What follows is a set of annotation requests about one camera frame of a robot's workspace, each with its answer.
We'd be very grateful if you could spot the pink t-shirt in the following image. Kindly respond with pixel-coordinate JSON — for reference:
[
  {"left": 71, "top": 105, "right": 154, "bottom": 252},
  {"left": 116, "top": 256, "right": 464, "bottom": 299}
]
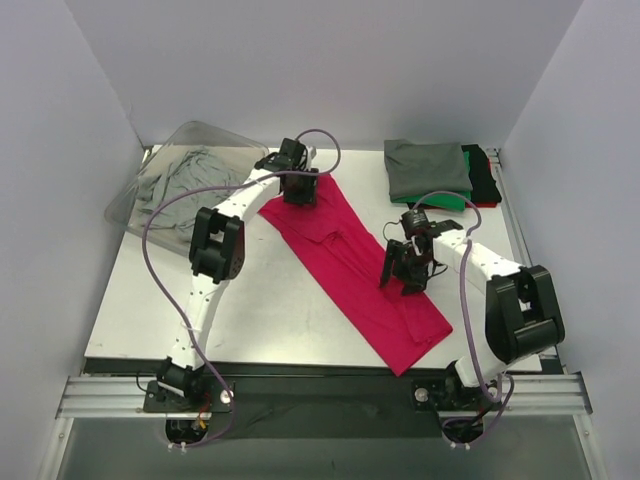
[{"left": 259, "top": 176, "right": 453, "bottom": 376}]

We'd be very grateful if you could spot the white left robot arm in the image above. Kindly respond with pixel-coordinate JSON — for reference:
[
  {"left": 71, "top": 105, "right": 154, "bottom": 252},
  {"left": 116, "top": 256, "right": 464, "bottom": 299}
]
[{"left": 157, "top": 138, "right": 319, "bottom": 412}]

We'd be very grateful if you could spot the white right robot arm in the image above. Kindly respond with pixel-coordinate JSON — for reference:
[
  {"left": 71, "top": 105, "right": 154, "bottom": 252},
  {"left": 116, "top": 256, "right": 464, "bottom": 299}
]
[{"left": 380, "top": 209, "right": 565, "bottom": 408}]

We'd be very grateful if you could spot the folded green t-shirt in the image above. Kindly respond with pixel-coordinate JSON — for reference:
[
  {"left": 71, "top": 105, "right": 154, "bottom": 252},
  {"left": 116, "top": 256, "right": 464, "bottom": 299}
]
[{"left": 394, "top": 149, "right": 474, "bottom": 211}]

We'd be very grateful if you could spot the folded dark grey t-shirt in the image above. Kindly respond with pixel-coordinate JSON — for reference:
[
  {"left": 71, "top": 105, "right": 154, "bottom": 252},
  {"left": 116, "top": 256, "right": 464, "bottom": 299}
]
[{"left": 383, "top": 139, "right": 473, "bottom": 201}]

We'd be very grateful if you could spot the clear plastic bin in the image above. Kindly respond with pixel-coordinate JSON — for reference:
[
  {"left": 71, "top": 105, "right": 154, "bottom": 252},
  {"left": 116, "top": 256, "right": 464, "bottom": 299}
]
[{"left": 105, "top": 121, "right": 269, "bottom": 256}]

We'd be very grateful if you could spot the folded black t-shirt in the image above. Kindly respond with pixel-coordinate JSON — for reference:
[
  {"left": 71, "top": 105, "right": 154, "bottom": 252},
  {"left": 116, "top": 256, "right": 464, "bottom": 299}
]
[{"left": 422, "top": 144, "right": 502, "bottom": 212}]

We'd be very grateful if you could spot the crumpled light grey t-shirt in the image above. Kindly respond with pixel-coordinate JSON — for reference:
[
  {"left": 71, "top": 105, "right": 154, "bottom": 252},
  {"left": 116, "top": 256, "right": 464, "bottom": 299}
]
[{"left": 133, "top": 146, "right": 253, "bottom": 243}]

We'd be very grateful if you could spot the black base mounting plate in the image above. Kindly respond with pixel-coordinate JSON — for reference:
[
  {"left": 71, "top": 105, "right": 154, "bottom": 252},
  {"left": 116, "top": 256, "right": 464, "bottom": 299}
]
[{"left": 143, "top": 372, "right": 498, "bottom": 447}]

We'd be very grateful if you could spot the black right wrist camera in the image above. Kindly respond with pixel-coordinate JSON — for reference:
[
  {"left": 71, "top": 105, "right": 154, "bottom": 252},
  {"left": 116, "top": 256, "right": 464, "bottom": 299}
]
[{"left": 400, "top": 208, "right": 430, "bottom": 239}]

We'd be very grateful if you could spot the aluminium front frame rail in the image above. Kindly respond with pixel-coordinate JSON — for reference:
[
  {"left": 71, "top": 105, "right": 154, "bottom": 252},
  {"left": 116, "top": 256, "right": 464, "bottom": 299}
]
[{"left": 57, "top": 373, "right": 592, "bottom": 418}]

